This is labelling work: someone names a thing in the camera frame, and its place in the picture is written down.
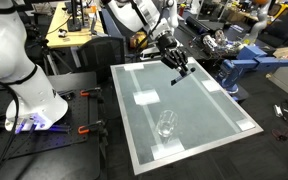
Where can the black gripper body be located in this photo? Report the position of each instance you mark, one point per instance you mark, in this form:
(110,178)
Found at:
(166,40)

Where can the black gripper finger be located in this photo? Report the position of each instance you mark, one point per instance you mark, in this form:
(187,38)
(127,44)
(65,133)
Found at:
(170,61)
(183,59)

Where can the black and white marker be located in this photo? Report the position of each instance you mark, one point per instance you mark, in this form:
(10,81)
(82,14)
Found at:
(177,81)

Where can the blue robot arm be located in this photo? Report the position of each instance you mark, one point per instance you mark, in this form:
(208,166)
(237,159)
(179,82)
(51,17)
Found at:
(250,60)

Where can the grey-white background robot arm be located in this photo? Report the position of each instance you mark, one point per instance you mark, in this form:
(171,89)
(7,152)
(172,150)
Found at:
(259,20)

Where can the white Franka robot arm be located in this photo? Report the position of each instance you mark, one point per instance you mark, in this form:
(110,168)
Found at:
(17,50)

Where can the clear drinking glass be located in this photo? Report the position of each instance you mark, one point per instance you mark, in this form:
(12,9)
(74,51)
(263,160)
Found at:
(166,123)

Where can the white tape patch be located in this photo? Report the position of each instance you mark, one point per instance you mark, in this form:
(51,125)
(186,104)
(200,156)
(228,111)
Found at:
(211,85)
(245,125)
(192,61)
(167,150)
(146,97)
(134,67)

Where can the black workbench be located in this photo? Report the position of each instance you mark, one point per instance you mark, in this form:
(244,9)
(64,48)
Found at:
(194,46)

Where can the yellow brown round object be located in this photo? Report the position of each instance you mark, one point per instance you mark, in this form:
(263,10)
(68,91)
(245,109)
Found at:
(138,40)

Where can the black cylinder object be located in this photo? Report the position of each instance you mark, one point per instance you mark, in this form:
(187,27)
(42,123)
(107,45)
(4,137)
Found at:
(199,24)

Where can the metal motor device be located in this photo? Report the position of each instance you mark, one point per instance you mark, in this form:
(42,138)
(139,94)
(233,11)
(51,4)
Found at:
(214,40)

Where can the white tape stripe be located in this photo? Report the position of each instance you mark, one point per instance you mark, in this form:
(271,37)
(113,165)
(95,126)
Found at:
(214,101)

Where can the black office chair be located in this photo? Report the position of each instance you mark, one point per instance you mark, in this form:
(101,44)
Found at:
(287,28)
(100,56)

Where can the black desk stand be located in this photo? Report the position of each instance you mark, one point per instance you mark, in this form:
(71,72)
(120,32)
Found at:
(74,20)

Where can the light wooden desk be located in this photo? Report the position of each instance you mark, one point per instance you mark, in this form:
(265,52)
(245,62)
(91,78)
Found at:
(67,36)

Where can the brown cardboard box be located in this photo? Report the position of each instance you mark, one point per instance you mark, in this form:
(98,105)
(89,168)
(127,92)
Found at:
(285,52)

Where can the small black white gadget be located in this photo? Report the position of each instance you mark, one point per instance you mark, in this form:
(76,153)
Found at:
(62,33)

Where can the white power adapter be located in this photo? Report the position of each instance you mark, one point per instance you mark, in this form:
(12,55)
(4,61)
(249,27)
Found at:
(278,111)

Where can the black tripod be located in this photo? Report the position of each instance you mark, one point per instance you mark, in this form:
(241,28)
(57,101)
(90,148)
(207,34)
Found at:
(50,56)

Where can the black perforated breadboard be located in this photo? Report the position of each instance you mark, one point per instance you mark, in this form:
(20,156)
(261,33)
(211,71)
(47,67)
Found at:
(44,143)

